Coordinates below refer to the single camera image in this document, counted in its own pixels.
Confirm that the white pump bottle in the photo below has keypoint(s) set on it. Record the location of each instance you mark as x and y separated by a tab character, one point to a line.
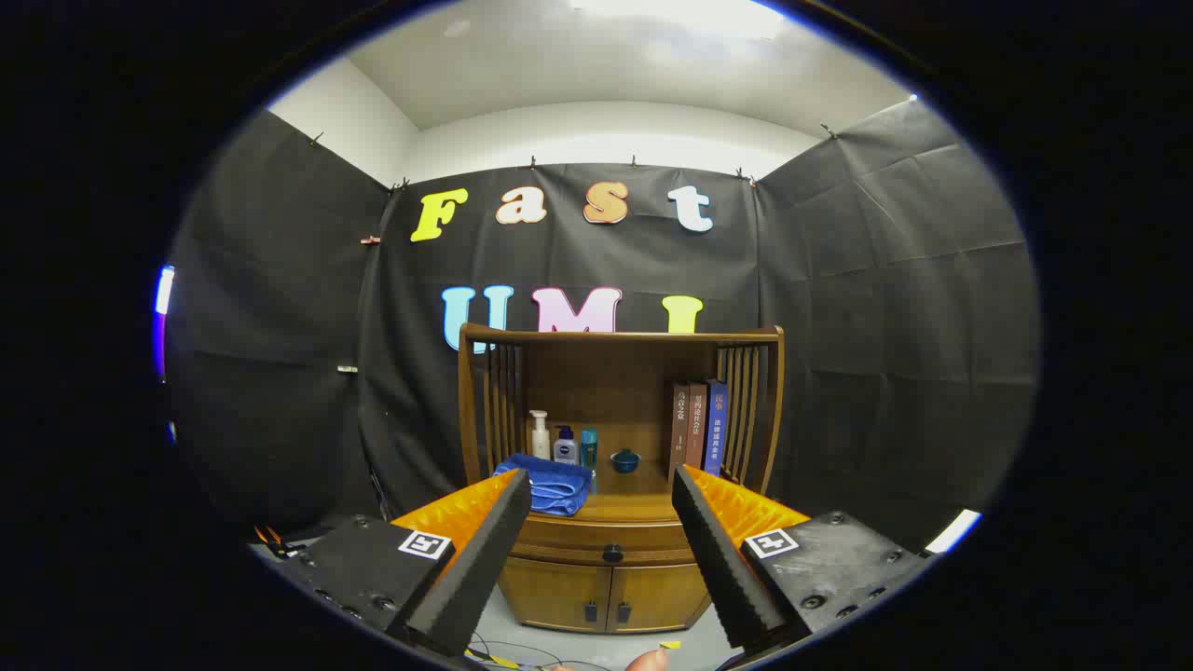
540	443

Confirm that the wooden cabinet door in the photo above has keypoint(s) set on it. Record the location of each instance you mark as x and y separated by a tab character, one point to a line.
550	592
662	596

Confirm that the dark brown book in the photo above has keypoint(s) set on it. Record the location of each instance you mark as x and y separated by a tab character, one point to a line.
680	429

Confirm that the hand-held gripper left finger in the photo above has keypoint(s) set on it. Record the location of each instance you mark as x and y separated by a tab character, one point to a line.
485	559

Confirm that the white lotion bottle blue cap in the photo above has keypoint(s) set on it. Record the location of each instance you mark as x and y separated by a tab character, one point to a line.
565	450

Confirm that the dark blue lidded teacup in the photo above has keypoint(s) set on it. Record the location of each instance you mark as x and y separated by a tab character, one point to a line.
624	461

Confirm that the wooden drawer with black knob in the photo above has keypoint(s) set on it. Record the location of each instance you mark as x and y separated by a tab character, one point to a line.
578	540

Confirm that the reddish brown book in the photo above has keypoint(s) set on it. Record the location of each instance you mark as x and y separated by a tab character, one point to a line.
698	424

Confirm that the blue folded towel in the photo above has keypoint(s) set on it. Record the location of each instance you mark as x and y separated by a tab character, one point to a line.
559	485

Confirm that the wooden countertop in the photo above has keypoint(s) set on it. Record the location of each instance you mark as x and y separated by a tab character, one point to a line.
634	503

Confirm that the black floor device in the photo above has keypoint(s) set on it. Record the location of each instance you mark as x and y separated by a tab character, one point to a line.
275	545

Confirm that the wooden cabinet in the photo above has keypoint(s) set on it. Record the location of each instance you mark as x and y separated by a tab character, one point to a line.
606	373

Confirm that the clear bottle teal cap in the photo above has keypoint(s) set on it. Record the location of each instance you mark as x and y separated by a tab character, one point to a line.
588	447

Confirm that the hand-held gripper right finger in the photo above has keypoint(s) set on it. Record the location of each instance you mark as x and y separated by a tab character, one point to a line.
718	559

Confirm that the blue book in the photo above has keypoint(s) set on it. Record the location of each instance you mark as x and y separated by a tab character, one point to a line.
717	429

